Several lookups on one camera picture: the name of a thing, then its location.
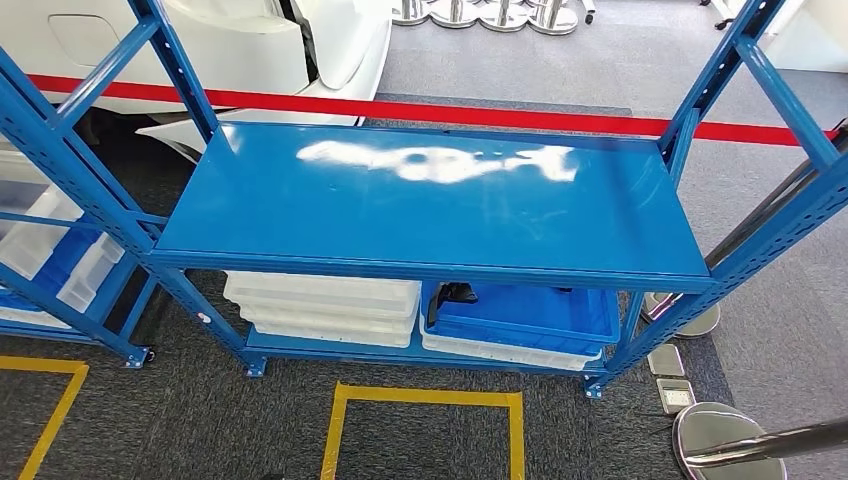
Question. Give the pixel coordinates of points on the red barrier belt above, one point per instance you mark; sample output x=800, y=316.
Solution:
x=464, y=112

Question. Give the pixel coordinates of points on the large blue plastic bin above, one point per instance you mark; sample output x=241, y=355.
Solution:
x=530, y=318

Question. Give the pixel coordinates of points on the white plastic tray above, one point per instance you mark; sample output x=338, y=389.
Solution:
x=324, y=291
x=324, y=321
x=331, y=336

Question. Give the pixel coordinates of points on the metal floor outlet box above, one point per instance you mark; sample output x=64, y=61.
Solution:
x=676, y=397

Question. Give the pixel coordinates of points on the translucent plastic bin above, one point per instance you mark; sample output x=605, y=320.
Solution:
x=93, y=275
x=30, y=242

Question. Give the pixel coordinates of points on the chrome stanchion post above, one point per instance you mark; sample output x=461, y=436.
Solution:
x=762, y=218
x=715, y=430

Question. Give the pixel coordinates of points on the white caster leg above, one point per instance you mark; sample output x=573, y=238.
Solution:
x=589, y=13
x=722, y=20

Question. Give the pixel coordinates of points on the white car body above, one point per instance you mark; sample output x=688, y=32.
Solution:
x=252, y=53

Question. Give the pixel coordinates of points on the chrome stanchion base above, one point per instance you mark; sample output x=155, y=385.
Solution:
x=411, y=13
x=555, y=25
x=507, y=21
x=456, y=18

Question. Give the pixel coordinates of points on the white panel board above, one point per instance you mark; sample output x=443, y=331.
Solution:
x=808, y=40

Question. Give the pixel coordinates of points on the white plastic bin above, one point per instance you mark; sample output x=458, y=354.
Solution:
x=503, y=354

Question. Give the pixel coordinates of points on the small blue plastic bin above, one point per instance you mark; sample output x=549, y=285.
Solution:
x=63, y=258

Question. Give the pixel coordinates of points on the blue metal shelf rack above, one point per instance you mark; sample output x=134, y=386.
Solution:
x=73, y=311
x=430, y=199

